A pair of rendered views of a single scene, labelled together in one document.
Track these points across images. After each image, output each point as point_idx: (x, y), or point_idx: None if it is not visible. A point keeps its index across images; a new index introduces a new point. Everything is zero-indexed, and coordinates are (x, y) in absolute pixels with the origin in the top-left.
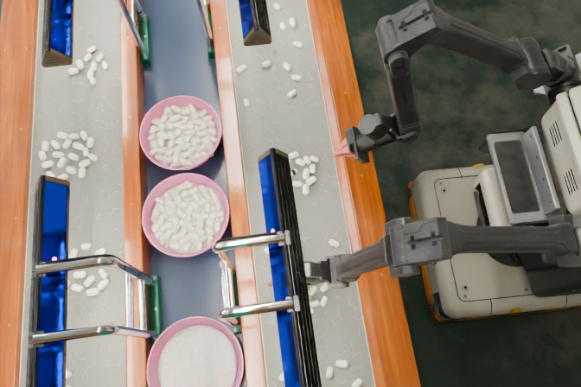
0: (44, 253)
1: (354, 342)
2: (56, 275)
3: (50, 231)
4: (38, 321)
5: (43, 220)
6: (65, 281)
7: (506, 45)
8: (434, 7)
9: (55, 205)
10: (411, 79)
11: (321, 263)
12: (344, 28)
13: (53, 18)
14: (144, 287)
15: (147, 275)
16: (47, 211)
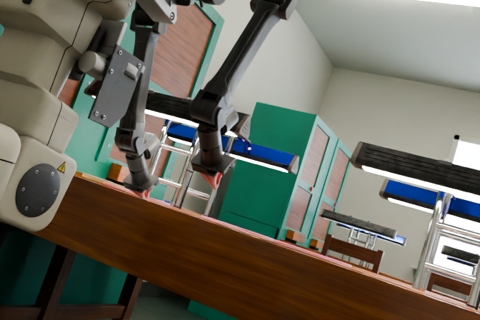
0: (254, 145)
1: None
2: (240, 147)
3: (265, 151)
4: (223, 136)
5: (272, 148)
6: (235, 151)
7: None
8: None
9: (278, 156)
10: (245, 27)
11: (146, 141)
12: (388, 283)
13: (414, 187)
14: (204, 194)
15: (210, 205)
16: (276, 152)
